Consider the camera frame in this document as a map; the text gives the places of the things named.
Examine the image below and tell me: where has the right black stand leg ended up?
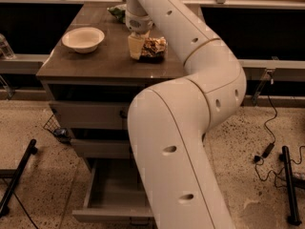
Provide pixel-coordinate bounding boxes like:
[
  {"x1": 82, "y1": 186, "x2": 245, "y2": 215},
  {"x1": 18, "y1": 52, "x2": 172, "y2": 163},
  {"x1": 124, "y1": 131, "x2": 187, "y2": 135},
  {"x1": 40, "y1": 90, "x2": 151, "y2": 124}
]
[{"x1": 281, "y1": 146, "x2": 302, "y2": 226}]

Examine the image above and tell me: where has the black wire basket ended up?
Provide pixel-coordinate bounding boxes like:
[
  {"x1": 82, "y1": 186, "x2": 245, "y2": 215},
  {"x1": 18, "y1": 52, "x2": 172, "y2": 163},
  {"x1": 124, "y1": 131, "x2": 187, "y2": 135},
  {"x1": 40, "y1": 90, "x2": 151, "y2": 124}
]
[{"x1": 43, "y1": 114, "x2": 71, "y2": 145}]

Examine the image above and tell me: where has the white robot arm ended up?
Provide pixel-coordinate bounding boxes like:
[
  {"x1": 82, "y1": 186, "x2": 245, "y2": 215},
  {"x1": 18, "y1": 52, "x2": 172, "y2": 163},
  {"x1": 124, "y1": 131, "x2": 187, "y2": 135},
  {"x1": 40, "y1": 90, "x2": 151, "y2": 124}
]
[{"x1": 127, "y1": 0, "x2": 246, "y2": 229}]

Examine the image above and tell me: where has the white bowl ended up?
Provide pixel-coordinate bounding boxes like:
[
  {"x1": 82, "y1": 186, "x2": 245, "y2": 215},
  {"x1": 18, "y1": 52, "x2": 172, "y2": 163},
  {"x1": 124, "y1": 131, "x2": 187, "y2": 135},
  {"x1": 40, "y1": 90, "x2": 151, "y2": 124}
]
[{"x1": 62, "y1": 27, "x2": 105, "y2": 53}]

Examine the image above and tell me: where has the clear plastic bottle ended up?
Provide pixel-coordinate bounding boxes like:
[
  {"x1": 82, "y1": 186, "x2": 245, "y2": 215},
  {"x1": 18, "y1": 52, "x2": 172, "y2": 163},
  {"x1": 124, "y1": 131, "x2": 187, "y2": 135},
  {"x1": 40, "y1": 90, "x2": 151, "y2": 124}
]
[{"x1": 0, "y1": 33, "x2": 15, "y2": 59}]

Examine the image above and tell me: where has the green chip bag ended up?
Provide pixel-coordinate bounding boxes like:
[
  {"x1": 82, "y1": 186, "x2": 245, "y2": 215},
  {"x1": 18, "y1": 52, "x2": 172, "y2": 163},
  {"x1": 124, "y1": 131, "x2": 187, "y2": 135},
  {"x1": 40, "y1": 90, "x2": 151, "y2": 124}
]
[{"x1": 108, "y1": 4, "x2": 126, "y2": 24}]

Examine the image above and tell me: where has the black stand leg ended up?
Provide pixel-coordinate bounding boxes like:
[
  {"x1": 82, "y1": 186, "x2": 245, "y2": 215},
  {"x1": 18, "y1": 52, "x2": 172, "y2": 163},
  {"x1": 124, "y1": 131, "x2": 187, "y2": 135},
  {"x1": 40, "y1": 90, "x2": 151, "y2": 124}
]
[
  {"x1": 281, "y1": 146, "x2": 302, "y2": 226},
  {"x1": 0, "y1": 139, "x2": 38, "y2": 217}
]

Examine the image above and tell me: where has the middle grey drawer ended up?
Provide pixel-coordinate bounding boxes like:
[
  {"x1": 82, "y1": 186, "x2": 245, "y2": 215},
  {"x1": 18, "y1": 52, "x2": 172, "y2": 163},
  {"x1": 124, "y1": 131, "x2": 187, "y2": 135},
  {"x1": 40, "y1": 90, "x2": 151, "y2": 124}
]
[{"x1": 71, "y1": 139, "x2": 131, "y2": 159}]

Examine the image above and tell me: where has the left black stand leg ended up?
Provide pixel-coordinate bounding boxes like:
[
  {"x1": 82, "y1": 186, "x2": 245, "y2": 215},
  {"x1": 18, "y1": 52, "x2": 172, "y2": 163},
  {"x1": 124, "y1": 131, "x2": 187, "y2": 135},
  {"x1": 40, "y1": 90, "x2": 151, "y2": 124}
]
[{"x1": 0, "y1": 139, "x2": 38, "y2": 217}]

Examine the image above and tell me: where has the grey drawer cabinet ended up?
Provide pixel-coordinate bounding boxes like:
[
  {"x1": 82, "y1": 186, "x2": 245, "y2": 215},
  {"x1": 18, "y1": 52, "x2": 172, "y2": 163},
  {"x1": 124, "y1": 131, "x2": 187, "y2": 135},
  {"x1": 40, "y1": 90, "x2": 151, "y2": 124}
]
[{"x1": 37, "y1": 3, "x2": 185, "y2": 166}]

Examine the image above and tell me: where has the metal rail bracket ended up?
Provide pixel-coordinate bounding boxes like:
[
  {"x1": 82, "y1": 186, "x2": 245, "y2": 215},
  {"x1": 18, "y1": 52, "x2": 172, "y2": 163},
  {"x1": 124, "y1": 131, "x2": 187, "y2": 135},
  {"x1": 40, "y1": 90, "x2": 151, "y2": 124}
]
[{"x1": 251, "y1": 68, "x2": 275, "y2": 106}]

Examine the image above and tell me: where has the bottom grey drawer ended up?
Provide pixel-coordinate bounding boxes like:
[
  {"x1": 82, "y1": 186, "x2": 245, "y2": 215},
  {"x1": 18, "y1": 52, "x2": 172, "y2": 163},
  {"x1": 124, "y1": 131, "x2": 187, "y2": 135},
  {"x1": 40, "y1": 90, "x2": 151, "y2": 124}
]
[{"x1": 72, "y1": 158, "x2": 153, "y2": 226}]

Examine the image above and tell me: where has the grey drawer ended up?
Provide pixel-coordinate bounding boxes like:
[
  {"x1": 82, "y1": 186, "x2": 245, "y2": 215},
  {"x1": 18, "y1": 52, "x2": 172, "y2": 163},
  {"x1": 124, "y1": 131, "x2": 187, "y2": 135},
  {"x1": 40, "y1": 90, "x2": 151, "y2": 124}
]
[
  {"x1": 72, "y1": 158, "x2": 153, "y2": 226},
  {"x1": 71, "y1": 139, "x2": 131, "y2": 159},
  {"x1": 50, "y1": 101, "x2": 129, "y2": 130}
]

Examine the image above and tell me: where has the top grey drawer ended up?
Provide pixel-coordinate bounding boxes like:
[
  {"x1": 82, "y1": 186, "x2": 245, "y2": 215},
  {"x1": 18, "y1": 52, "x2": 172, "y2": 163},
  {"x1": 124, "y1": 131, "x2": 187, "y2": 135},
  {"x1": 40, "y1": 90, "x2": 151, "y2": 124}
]
[{"x1": 50, "y1": 101, "x2": 129, "y2": 130}]

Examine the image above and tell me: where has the black power adapter cable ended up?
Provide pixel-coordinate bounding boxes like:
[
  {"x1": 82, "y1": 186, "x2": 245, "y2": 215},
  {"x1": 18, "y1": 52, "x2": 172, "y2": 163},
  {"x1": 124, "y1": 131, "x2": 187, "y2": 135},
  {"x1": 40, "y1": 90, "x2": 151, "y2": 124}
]
[{"x1": 253, "y1": 94, "x2": 305, "y2": 189}]

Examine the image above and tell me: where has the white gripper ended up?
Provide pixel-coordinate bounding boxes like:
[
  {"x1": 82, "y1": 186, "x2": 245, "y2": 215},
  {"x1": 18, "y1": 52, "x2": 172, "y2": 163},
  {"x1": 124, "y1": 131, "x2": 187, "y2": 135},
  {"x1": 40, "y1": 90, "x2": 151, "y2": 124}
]
[{"x1": 125, "y1": 10, "x2": 153, "y2": 60}]

